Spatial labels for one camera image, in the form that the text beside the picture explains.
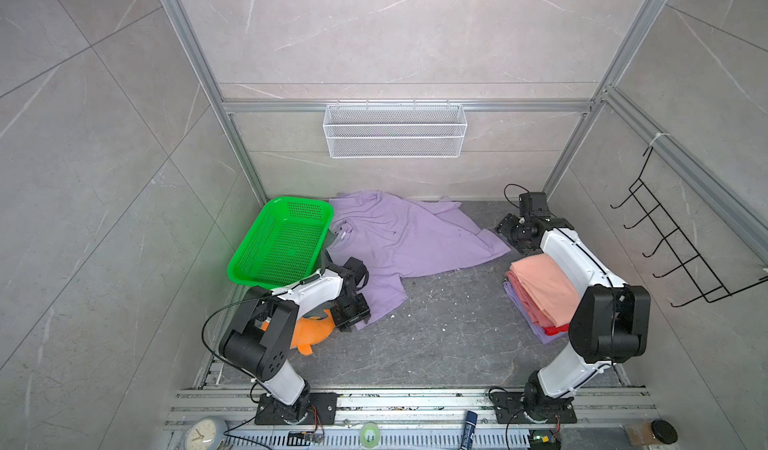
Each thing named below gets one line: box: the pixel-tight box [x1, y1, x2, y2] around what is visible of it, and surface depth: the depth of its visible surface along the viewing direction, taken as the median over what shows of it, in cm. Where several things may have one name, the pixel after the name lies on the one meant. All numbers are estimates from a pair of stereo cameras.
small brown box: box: [624, 422, 657, 446], surface depth 67 cm
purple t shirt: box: [325, 190, 511, 329], surface depth 109 cm
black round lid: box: [651, 419, 678, 445], surface depth 64 cm
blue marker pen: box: [460, 410, 478, 450], surface depth 71 cm
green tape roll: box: [360, 422, 380, 449], surface depth 71 cm
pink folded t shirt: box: [506, 253, 581, 328], surface depth 89 cm
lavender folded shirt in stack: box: [502, 280, 569, 345], surface depth 92 cm
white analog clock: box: [184, 416, 229, 450], surface depth 68 cm
